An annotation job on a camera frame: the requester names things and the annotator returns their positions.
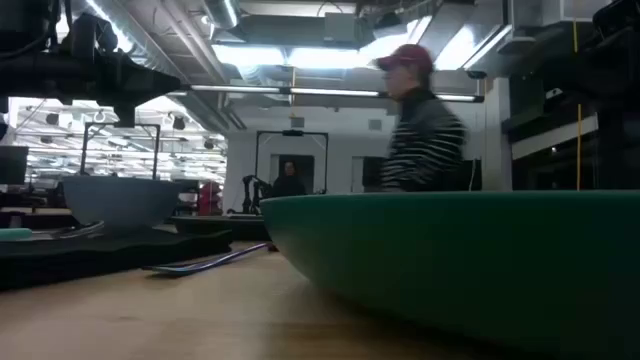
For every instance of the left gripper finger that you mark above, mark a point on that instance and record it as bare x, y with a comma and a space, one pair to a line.
145, 82

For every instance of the blue bowl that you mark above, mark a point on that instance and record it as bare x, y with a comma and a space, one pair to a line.
120, 205

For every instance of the black cloth napkin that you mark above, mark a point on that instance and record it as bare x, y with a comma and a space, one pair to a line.
100, 260

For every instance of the green plate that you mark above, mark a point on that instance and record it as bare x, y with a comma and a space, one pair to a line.
450, 260

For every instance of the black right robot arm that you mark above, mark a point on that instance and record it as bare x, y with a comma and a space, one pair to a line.
610, 60

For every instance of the black background robot arm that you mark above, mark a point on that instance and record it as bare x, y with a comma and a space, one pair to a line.
250, 195

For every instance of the black desk monitor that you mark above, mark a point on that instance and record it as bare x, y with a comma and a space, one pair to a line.
12, 165

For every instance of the red bulky object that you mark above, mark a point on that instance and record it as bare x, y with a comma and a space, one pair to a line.
209, 197

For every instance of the person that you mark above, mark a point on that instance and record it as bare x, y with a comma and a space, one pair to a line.
425, 140
289, 185

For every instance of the black folding screen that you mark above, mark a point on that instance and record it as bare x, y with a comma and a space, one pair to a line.
475, 175

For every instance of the black camera gantry frame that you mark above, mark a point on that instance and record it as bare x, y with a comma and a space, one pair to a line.
292, 133
120, 125

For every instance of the round silver air duct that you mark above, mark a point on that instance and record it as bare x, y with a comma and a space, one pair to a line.
222, 12

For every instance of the black wall monitor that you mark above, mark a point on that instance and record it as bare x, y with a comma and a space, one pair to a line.
372, 175

